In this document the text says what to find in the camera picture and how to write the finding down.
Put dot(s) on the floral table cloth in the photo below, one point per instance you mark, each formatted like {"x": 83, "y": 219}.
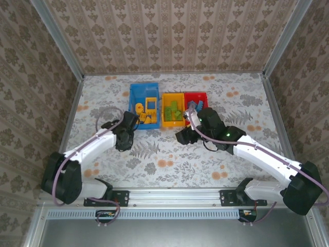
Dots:
{"x": 164, "y": 159}

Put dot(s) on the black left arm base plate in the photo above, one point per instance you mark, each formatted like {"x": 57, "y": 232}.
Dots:
{"x": 123, "y": 198}

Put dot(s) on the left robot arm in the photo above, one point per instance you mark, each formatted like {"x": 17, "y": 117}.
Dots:
{"x": 95, "y": 144}

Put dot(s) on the grey metal panel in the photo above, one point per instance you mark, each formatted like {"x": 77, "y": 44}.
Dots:
{"x": 167, "y": 234}

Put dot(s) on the yellow lego window frame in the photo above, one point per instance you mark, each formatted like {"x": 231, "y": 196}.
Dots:
{"x": 147, "y": 104}

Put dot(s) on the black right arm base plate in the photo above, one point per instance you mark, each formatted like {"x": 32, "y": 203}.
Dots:
{"x": 226, "y": 198}

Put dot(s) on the thin aluminium frame rail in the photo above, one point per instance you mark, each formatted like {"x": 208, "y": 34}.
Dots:
{"x": 172, "y": 74}

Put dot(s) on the wide aluminium frame rail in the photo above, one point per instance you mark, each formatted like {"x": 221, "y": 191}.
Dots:
{"x": 174, "y": 196}

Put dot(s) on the red plastic bin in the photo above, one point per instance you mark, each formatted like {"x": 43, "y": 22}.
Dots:
{"x": 198, "y": 96}

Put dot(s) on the yellow plastic bin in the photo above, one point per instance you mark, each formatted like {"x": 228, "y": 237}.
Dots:
{"x": 172, "y": 124}

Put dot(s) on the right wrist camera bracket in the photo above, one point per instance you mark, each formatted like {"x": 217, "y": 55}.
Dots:
{"x": 186, "y": 114}

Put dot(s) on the long green lego brick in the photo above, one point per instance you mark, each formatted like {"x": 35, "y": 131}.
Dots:
{"x": 168, "y": 113}

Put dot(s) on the yellow round lego piece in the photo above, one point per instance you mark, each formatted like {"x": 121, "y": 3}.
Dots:
{"x": 138, "y": 108}

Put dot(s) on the square yellow lego brick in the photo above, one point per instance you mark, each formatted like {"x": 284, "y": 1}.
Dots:
{"x": 143, "y": 118}

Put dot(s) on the aluminium frame post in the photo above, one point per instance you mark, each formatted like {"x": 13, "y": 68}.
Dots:
{"x": 286, "y": 38}
{"x": 58, "y": 38}

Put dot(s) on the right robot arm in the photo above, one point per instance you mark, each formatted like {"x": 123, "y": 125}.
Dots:
{"x": 264, "y": 157}

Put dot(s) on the blue plastic bin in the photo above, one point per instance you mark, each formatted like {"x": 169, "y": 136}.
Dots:
{"x": 140, "y": 92}

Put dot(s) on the long yellow lego brick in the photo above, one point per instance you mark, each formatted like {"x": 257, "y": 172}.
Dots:
{"x": 153, "y": 117}

